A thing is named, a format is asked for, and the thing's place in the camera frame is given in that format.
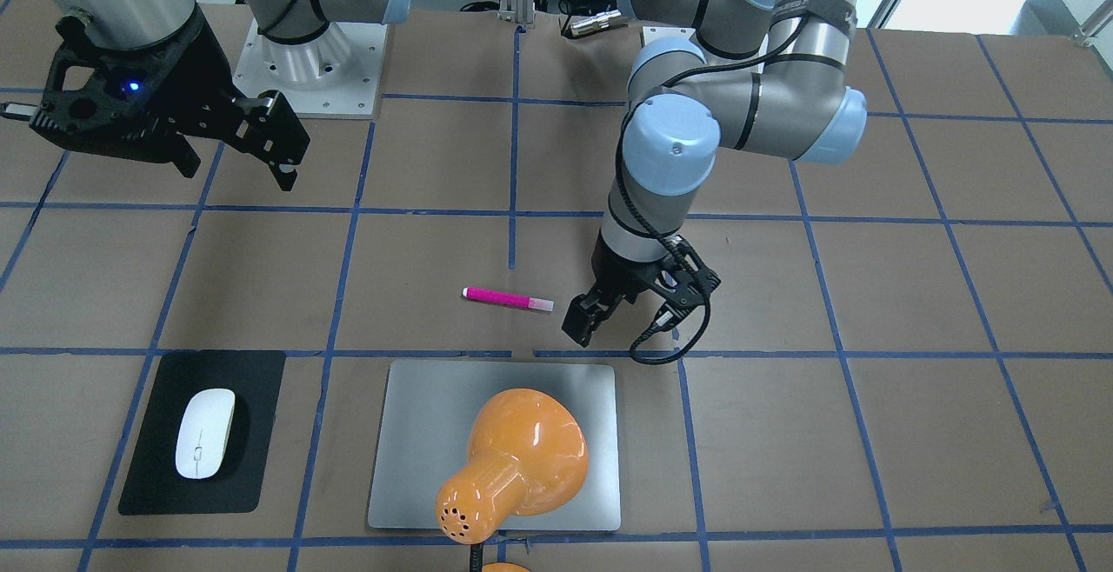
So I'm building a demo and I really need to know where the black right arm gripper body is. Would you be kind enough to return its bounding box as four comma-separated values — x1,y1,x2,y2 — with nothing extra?
29,7,240,162

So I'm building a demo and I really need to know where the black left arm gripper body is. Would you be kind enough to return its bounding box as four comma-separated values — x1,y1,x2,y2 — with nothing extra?
591,234,688,306

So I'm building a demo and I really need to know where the pink highlighter pen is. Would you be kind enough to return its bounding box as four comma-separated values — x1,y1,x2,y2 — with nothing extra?
462,287,554,312

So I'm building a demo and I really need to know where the white computer mouse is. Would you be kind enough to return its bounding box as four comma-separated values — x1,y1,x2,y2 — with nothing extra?
174,389,236,480

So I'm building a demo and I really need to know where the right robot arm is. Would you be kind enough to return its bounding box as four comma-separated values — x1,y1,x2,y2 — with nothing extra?
3,0,412,191

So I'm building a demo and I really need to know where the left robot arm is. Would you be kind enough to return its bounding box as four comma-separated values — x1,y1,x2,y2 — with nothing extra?
562,0,867,357

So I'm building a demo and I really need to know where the silver closed laptop notebook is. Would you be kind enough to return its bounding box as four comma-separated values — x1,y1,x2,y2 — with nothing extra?
367,359,621,544

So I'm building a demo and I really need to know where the orange desk lamp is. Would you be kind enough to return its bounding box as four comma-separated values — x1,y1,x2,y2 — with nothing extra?
435,389,590,571

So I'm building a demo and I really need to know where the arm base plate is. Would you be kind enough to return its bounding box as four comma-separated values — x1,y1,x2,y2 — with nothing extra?
639,24,769,61
233,14,390,120

